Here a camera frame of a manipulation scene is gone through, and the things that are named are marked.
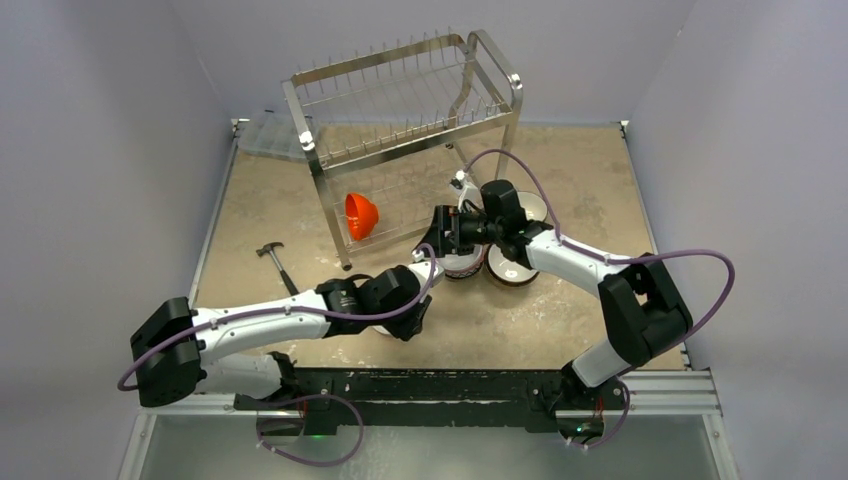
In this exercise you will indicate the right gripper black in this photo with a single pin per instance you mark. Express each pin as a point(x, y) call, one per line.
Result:
point(448, 230)

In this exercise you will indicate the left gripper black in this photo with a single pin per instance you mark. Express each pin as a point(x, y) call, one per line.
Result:
point(414, 322)

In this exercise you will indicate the orange bowl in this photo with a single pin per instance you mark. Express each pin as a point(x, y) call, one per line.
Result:
point(362, 216)

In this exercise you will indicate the stainless steel dish rack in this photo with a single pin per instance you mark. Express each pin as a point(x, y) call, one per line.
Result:
point(389, 124)

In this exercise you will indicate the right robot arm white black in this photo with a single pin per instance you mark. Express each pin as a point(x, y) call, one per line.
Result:
point(643, 311)

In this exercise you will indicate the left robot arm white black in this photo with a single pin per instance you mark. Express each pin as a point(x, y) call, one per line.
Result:
point(179, 351)

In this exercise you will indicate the white bowl red patterned outside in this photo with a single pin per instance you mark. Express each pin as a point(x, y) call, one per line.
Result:
point(459, 267)

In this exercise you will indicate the white bowl brown outside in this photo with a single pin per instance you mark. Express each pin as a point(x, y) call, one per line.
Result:
point(506, 272)

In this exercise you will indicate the white bowl teal outside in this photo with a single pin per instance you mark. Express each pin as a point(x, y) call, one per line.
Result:
point(534, 206)

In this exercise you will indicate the black hammer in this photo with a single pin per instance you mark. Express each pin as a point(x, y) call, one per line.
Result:
point(269, 249)

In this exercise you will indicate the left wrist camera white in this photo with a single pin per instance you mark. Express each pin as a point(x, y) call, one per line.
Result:
point(425, 268)

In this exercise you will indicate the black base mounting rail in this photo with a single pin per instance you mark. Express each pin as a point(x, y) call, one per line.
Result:
point(537, 401)

